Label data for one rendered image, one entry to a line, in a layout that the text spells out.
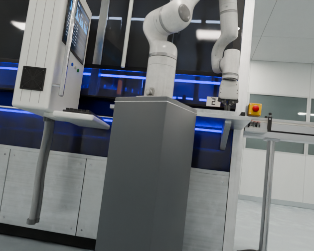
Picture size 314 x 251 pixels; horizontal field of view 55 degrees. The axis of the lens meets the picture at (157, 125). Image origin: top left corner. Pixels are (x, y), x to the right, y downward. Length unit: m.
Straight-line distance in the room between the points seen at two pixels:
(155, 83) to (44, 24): 0.71
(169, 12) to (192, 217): 1.18
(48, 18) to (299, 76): 5.92
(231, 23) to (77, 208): 1.43
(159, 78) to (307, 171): 5.75
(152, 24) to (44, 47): 0.58
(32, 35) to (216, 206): 1.37
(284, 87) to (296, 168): 1.68
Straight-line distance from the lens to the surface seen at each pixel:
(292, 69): 6.99
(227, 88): 1.59
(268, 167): 2.03
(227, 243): 1.91
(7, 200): 2.28
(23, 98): 1.59
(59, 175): 2.08
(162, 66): 1.22
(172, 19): 1.26
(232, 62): 1.61
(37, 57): 1.62
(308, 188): 6.77
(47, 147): 1.87
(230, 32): 1.64
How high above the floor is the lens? 0.64
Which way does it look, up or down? 6 degrees up
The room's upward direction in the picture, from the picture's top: 7 degrees clockwise
